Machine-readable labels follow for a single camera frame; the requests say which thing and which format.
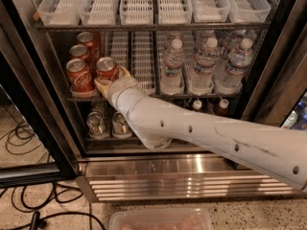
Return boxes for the left front water bottle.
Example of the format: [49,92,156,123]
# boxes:
[161,38,185,95]

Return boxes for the black floor cables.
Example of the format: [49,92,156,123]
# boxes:
[0,118,106,230]

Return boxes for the coke can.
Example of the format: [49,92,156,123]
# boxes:
[77,32,102,59]
[65,58,97,98]
[69,44,92,65]
[96,57,119,81]

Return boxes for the water bottle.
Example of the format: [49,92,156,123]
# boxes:
[161,38,185,95]
[190,37,220,95]
[214,38,253,95]

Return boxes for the clear plastic container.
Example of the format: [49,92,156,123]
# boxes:
[108,208,213,230]

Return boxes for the empty white tray middle shelf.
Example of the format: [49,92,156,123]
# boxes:
[131,32,155,95]

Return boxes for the right brown tea bottle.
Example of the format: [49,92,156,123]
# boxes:
[213,99,229,117]

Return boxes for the middle front water bottle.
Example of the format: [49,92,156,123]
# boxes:
[190,37,220,95]

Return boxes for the stainless steel fridge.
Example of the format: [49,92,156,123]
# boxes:
[0,0,306,202]

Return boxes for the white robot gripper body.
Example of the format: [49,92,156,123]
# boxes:
[106,77,144,113]

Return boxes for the brown tea bottle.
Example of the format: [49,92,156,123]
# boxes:
[192,100,202,111]
[213,99,229,117]

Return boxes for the left green soda can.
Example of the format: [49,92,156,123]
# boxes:
[86,111,108,139]

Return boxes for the left brown tea bottle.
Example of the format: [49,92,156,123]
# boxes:
[192,100,202,111]

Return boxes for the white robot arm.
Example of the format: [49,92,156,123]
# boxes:
[94,68,307,191]

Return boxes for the top shelf white tray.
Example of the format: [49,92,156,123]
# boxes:
[119,0,154,25]

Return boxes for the right front water bottle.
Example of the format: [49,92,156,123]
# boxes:
[214,38,253,95]

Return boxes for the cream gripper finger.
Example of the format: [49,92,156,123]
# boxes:
[118,66,131,80]
[94,79,112,98]

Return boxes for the glass fridge door left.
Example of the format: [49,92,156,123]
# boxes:
[0,29,78,189]

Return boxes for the green soda can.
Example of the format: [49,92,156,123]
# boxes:
[86,111,108,139]
[111,112,132,139]

